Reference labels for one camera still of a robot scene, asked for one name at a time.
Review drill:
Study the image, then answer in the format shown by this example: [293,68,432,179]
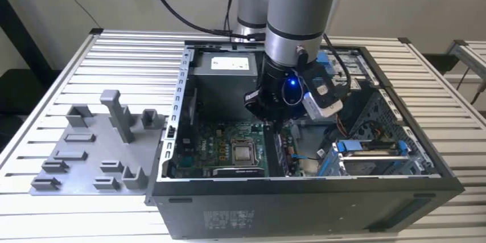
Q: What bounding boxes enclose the black slanted frame bar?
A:
[0,0,53,73]

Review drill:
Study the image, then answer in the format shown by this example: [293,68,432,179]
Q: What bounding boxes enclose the silver CPU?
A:
[231,146,256,166]

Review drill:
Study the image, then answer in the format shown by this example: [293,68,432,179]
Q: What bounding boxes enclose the blue plastic drive latch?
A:
[315,52,335,76]

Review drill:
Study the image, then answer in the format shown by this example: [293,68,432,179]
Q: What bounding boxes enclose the grey power supply unit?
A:
[187,52,267,121]

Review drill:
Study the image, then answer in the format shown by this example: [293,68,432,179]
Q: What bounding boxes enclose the black graphics card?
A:
[212,167,267,178]

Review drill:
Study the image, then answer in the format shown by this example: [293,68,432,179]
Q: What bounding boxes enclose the green motherboard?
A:
[177,122,303,178]

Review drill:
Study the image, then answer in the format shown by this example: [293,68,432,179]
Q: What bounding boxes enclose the orange wires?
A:
[334,114,350,138]

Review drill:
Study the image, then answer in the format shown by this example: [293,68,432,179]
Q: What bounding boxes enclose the metal slat side table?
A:
[443,39,486,84]

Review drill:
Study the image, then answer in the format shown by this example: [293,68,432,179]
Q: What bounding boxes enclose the black RAM stick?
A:
[273,129,293,176]

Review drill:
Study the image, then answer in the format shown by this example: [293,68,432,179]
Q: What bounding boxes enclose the grey plastic parts rack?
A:
[28,89,168,198]

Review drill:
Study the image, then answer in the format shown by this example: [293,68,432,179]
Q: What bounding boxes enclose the black chair back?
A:
[420,53,460,76]

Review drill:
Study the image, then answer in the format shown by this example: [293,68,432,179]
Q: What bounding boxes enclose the black seat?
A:
[0,68,64,141]

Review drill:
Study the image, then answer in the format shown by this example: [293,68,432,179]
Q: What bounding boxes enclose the metal CPU socket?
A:
[225,139,261,167]

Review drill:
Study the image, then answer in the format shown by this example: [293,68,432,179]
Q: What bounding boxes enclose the silver metal drive cage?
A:
[320,49,376,92]

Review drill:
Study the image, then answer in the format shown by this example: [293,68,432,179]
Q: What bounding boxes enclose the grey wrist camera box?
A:
[301,66,346,121]

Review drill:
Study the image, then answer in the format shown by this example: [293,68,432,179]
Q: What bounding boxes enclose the black open PC case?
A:
[143,39,466,240]

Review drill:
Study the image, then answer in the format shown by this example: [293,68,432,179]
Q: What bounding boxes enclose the blue disk carrier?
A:
[332,139,412,176]

